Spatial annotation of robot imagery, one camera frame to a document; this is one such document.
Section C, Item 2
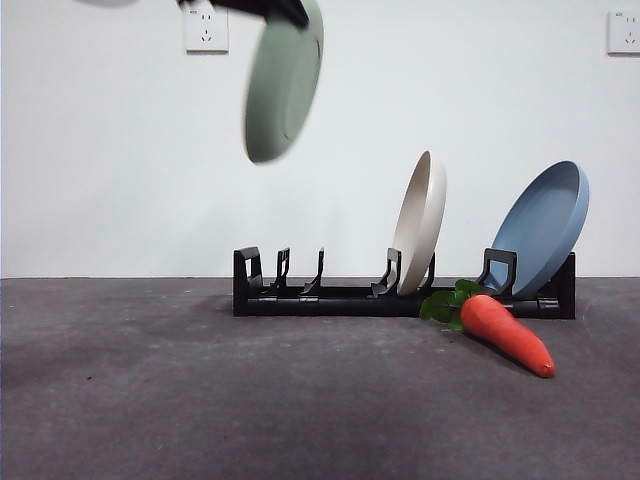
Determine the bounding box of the orange carrot with green leaves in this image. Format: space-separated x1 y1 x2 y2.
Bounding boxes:
418 279 557 378

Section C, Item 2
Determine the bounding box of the beige plate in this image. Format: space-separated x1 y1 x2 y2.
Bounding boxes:
391 149 448 296

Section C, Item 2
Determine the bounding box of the black plate rack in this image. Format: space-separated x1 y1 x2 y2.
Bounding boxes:
233 246 577 319

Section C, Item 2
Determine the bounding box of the blue plate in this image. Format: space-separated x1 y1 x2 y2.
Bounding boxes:
490 160 591 297

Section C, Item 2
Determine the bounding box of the white wall socket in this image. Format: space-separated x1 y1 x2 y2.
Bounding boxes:
185 5 230 55
606 10 640 56

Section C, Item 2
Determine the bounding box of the green plate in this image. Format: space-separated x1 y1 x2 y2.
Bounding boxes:
243 0 325 165

